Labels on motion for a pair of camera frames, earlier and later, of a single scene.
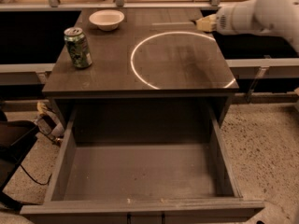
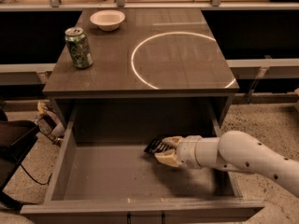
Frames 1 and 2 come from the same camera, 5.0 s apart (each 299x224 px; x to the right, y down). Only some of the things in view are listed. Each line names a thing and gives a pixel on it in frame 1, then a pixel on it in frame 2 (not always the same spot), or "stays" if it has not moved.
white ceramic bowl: (106, 20) stays
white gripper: (224, 22) to (186, 151)
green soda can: (78, 47) stays
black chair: (16, 139) stays
